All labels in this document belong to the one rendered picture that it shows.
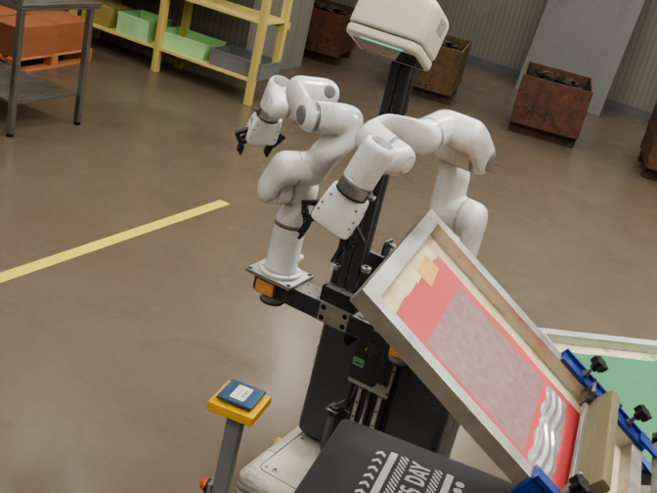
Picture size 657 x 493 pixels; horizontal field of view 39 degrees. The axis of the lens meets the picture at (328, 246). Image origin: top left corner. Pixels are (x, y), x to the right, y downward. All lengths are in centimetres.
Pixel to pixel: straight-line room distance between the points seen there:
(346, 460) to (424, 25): 107
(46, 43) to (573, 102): 523
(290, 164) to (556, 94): 774
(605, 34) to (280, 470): 986
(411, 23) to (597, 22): 1038
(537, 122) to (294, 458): 718
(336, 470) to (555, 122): 814
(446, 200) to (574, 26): 1031
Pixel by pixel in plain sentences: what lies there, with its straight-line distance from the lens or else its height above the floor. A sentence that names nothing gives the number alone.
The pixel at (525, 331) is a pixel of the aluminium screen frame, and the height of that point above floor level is 135.
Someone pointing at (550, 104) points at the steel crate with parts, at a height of 41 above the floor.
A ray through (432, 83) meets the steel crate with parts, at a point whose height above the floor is 20.
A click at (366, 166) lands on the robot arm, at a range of 200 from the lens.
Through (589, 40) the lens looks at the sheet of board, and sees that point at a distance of 1262.
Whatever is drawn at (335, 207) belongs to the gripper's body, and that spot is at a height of 160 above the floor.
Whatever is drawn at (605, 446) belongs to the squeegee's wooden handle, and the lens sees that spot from 209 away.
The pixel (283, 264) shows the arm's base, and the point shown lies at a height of 118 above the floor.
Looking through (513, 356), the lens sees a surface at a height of 133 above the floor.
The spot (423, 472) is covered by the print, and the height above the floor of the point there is 95.
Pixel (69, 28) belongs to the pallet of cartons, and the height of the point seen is 34.
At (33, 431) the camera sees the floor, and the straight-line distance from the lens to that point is 392.
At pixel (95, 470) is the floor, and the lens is 375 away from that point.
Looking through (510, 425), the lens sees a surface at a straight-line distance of 203.
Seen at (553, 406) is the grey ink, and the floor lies 126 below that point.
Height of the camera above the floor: 230
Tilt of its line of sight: 22 degrees down
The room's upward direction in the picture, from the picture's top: 14 degrees clockwise
